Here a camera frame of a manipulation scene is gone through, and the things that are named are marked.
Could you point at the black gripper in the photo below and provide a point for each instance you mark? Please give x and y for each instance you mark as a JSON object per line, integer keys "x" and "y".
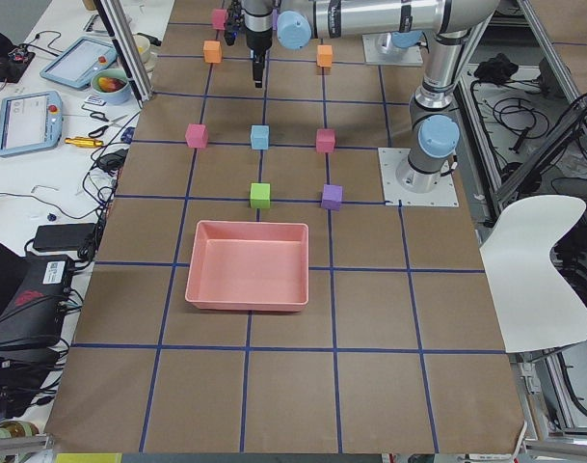
{"x": 257, "y": 41}

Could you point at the orange block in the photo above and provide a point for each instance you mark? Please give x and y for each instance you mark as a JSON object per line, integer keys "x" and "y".
{"x": 324, "y": 56}
{"x": 212, "y": 52}

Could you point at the aluminium frame post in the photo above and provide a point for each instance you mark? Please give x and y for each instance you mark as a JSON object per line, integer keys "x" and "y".
{"x": 118, "y": 30}

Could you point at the teach pendant near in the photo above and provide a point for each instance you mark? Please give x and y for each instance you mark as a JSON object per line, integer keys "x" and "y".
{"x": 30, "y": 123}

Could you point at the black computer box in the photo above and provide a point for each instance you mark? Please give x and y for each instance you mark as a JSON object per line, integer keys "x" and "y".
{"x": 32, "y": 292}

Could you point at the pink block front left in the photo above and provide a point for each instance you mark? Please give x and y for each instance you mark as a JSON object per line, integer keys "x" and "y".
{"x": 196, "y": 136}

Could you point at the white chair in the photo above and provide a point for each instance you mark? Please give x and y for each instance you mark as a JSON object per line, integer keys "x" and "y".
{"x": 535, "y": 306}

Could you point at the blue bowl with fruit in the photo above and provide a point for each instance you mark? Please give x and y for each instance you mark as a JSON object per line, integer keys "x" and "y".
{"x": 112, "y": 86}

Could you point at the orange block back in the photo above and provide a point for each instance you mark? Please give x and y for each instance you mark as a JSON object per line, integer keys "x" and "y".
{"x": 324, "y": 56}

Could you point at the light blue block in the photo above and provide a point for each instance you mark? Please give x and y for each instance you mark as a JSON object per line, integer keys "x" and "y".
{"x": 260, "y": 137}

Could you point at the black power adapter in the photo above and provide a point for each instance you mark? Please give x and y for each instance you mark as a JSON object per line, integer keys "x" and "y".
{"x": 65, "y": 237}

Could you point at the black scissors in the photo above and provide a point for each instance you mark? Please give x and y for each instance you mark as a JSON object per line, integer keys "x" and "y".
{"x": 106, "y": 123}

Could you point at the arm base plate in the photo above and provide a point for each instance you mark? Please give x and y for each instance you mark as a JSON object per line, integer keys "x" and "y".
{"x": 404, "y": 186}
{"x": 372, "y": 56}

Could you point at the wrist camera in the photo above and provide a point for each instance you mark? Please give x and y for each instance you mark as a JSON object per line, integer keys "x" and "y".
{"x": 233, "y": 22}

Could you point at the purple block near pink tray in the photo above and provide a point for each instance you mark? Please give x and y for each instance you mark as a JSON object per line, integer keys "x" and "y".
{"x": 332, "y": 197}

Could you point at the teach pendant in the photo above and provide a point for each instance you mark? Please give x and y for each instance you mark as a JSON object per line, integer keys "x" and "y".
{"x": 30, "y": 123}
{"x": 78, "y": 65}

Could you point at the green block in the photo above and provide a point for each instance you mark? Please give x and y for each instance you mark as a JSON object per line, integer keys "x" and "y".
{"x": 260, "y": 195}

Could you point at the pink block back left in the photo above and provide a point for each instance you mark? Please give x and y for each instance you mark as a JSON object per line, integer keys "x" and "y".
{"x": 325, "y": 140}

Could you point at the pink block front right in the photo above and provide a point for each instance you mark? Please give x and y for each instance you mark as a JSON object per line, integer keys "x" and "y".
{"x": 219, "y": 19}

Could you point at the cream bowl with lemon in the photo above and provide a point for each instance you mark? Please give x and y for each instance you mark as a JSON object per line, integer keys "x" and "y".
{"x": 143, "y": 46}

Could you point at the teach pendant far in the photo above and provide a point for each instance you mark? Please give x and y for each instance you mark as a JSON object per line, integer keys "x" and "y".
{"x": 78, "y": 65}

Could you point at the orange block front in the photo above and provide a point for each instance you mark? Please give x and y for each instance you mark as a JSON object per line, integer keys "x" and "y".
{"x": 212, "y": 52}

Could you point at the brass cylinder tool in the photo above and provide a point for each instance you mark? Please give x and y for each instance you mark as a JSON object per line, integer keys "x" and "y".
{"x": 84, "y": 142}

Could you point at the pink plastic tray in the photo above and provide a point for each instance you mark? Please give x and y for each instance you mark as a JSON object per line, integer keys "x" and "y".
{"x": 249, "y": 266}

